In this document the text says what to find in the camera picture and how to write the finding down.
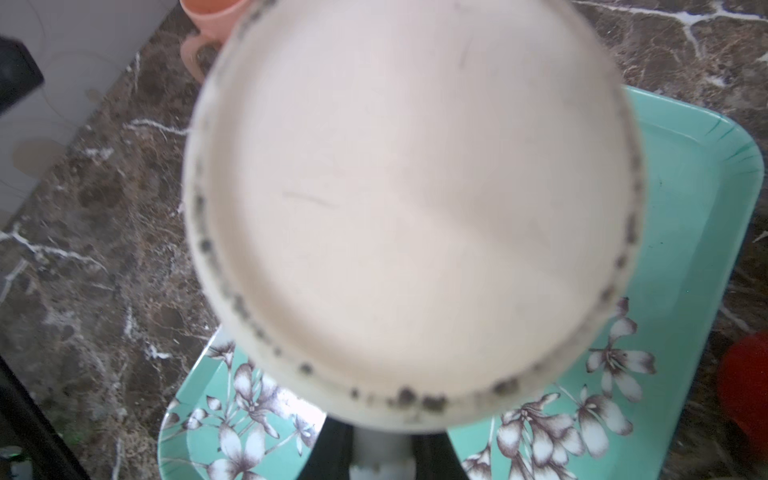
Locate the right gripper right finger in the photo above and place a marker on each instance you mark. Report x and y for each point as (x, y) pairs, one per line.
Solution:
(436, 458)

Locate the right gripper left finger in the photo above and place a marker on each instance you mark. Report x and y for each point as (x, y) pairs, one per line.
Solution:
(331, 456)

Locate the cream beige mug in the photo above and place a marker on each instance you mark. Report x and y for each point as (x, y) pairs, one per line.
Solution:
(413, 214)

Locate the red mug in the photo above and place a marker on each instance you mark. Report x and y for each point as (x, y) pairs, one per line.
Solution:
(742, 389)

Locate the cream mug orange handle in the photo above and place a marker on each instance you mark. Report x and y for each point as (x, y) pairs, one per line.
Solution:
(215, 21)

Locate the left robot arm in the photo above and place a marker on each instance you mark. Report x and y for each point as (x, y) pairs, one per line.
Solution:
(19, 73)

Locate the mint green floral tray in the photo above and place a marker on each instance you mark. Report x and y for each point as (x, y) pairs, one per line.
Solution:
(611, 416)

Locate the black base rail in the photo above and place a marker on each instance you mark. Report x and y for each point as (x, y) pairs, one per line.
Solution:
(48, 451)

